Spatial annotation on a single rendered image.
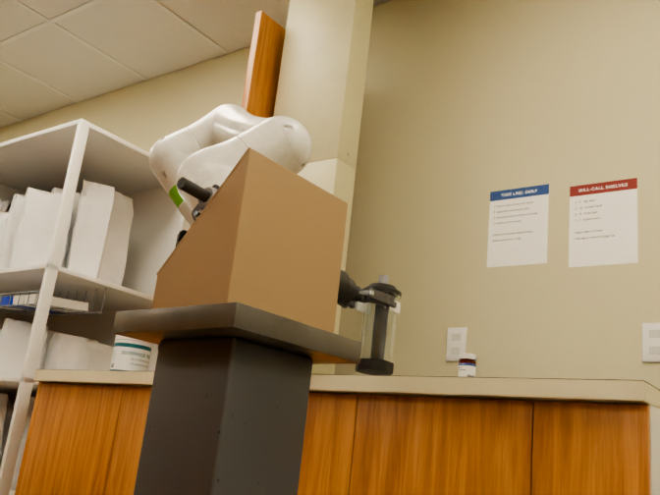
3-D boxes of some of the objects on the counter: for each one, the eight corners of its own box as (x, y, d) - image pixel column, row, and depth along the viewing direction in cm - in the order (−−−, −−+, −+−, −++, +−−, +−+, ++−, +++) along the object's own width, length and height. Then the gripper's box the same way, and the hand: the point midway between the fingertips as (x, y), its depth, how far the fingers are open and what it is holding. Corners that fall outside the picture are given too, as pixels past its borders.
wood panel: (291, 402, 282) (330, 73, 322) (297, 403, 280) (336, 71, 320) (197, 381, 245) (255, 12, 285) (203, 382, 243) (261, 10, 283)
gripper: (373, 270, 185) (419, 294, 202) (304, 276, 198) (354, 298, 215) (370, 300, 183) (416, 321, 200) (301, 303, 196) (351, 323, 213)
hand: (379, 306), depth 206 cm, fingers closed on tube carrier, 9 cm apart
